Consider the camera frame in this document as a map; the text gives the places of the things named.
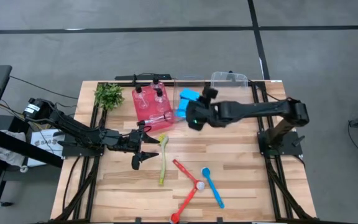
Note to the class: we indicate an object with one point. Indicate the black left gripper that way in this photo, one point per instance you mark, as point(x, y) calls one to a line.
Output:
point(132, 142)

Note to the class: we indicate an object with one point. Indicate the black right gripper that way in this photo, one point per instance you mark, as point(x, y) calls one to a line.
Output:
point(208, 112)

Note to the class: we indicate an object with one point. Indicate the blue cellulose sponge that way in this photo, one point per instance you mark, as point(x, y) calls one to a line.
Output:
point(190, 94)
point(182, 107)

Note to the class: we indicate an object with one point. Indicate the yellow-green dish brush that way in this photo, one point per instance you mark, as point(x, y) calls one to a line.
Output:
point(163, 161)

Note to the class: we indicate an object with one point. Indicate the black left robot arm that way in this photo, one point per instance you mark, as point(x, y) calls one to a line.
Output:
point(73, 130)

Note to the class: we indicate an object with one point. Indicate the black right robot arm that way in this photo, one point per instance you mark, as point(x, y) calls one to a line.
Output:
point(259, 109)

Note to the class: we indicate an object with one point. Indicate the pink plastic bin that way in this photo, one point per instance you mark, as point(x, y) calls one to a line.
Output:
point(141, 113)

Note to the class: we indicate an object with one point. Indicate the clear plastic tub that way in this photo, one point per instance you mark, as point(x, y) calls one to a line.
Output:
point(228, 84)

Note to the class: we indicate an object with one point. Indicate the green plant in white pot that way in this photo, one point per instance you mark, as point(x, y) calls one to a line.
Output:
point(109, 96)

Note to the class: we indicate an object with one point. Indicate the black table clamp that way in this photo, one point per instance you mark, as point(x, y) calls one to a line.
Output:
point(138, 220)
point(219, 220)

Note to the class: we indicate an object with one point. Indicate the black power strip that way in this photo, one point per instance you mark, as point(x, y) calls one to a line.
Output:
point(126, 77)

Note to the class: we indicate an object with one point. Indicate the white cardboard box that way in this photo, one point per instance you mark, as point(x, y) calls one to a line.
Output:
point(42, 141)

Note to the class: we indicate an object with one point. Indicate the white plastic bag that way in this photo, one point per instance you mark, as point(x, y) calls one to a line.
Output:
point(8, 152)

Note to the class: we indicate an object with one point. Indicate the black aluminium table frame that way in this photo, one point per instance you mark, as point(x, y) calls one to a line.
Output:
point(117, 84)

